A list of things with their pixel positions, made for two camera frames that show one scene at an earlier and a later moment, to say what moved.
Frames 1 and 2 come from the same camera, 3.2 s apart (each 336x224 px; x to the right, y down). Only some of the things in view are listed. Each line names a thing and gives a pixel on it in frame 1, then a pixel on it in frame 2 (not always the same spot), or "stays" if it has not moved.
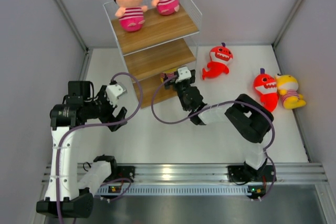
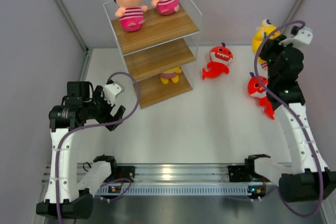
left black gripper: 101,97 stays
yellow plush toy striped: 169,73 stays
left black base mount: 122,171 stays
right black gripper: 168,83 to 269,44
